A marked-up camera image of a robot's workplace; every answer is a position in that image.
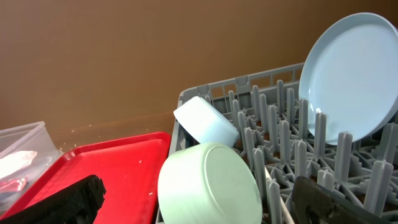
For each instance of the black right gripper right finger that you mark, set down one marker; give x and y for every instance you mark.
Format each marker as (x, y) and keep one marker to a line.
(314, 203)

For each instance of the light blue rice bowl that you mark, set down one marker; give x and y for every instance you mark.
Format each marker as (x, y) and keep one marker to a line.
(204, 123)

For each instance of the grey dishwasher rack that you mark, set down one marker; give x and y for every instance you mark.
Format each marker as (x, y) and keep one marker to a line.
(272, 122)

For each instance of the white plastic spoon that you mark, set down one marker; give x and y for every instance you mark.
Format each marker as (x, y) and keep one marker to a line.
(278, 211)

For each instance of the red snack wrapper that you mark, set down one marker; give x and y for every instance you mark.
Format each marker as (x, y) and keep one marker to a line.
(13, 185)

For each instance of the green bowl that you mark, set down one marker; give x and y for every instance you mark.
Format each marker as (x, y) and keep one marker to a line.
(208, 184)

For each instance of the white napkin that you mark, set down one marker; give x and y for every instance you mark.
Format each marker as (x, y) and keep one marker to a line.
(16, 161)

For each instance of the clear plastic bin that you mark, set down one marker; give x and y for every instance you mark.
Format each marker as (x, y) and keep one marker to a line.
(28, 137)

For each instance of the light blue plate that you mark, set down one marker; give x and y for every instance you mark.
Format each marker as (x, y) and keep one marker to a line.
(350, 75)

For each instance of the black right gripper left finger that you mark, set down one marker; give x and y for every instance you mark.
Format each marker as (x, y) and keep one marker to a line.
(75, 204)

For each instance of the red plastic tray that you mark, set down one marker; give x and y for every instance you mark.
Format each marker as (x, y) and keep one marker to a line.
(129, 168)

